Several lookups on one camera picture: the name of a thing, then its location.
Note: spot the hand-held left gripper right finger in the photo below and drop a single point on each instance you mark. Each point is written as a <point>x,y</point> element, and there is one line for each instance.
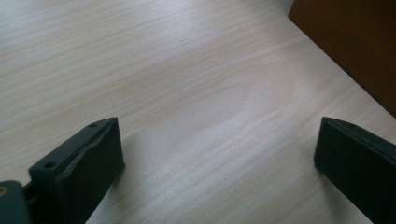
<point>358,161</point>

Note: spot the brown wooden box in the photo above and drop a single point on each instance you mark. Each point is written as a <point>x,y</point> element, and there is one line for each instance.
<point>351,37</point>

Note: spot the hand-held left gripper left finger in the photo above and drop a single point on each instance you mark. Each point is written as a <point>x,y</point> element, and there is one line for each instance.
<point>84,168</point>

